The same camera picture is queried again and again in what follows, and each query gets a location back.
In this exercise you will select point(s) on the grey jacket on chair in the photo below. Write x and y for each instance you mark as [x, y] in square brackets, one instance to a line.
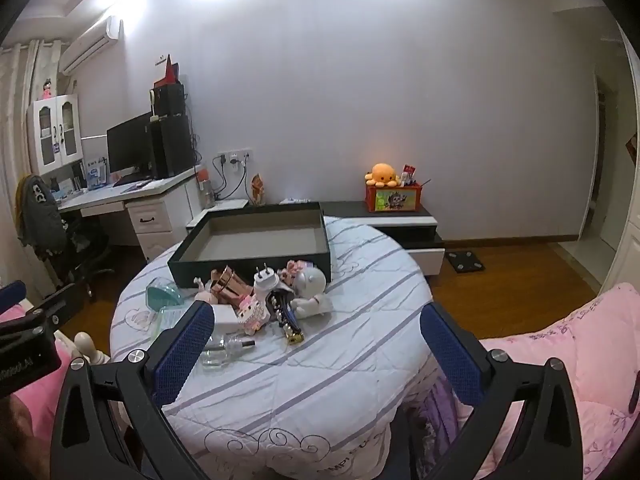
[37, 219]

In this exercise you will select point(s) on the orange octopus plush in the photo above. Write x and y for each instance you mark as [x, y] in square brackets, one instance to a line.
[382, 175]

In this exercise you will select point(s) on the black office chair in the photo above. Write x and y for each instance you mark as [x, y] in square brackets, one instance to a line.
[86, 255]

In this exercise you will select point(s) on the striped white table cloth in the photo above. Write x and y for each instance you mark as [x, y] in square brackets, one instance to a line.
[320, 409]

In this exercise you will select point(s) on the pink blanket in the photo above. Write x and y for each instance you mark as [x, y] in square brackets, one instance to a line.
[29, 413]

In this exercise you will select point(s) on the wall power socket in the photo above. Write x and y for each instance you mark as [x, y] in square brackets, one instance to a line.
[234, 157]

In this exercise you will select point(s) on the black monitor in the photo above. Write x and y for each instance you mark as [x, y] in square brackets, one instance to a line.
[128, 150]

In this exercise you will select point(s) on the white curtain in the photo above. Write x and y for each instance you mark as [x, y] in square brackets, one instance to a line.
[24, 70]

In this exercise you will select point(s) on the pink white block figure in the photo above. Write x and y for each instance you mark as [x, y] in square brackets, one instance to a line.
[252, 315]

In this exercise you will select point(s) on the clear glass bottle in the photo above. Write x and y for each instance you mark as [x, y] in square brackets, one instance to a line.
[221, 349]

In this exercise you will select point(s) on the pink pig figurine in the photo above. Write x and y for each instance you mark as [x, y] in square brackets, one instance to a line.
[204, 294]

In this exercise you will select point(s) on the black speaker box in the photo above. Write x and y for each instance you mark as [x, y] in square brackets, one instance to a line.
[168, 100]

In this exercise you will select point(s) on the white bed post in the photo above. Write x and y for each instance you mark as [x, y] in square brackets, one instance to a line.
[86, 346]

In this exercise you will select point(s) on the white astronaut figure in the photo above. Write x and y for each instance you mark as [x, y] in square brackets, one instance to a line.
[310, 294]

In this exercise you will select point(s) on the orange cap bottle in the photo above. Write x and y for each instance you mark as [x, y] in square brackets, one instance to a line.
[206, 187]

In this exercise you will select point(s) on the white plug night light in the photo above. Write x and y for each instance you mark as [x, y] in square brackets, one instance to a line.
[265, 280]

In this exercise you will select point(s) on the pink block toy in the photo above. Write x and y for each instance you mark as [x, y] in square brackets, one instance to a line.
[288, 274]

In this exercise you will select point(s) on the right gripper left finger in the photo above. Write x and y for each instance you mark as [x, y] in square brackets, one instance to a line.
[109, 423]

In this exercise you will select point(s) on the small orange figurine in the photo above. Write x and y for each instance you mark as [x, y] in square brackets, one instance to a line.
[257, 190]

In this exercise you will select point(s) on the black shallow tray box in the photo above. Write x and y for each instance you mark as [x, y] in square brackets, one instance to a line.
[246, 239]

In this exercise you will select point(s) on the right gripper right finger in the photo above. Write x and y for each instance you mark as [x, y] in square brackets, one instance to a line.
[546, 442]

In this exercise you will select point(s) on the white power adapter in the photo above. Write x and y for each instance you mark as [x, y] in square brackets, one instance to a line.
[226, 320]

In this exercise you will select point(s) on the black bathroom scale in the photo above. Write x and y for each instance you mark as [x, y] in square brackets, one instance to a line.
[464, 261]

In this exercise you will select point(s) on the red storage box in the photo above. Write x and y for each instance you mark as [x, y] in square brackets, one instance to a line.
[398, 199]

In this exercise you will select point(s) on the teal ball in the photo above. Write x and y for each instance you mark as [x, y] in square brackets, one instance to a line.
[162, 293]

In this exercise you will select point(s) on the white desk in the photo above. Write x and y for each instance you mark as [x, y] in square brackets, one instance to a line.
[158, 212]

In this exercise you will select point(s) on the black computer tower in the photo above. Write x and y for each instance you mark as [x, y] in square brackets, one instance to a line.
[171, 147]

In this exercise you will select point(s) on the white air conditioner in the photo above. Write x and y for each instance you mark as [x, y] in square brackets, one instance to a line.
[100, 36]

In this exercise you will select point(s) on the pink quilt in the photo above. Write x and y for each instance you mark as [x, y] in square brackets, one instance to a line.
[599, 346]

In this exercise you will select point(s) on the white hutch cabinet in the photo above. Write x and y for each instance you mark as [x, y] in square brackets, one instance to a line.
[54, 133]

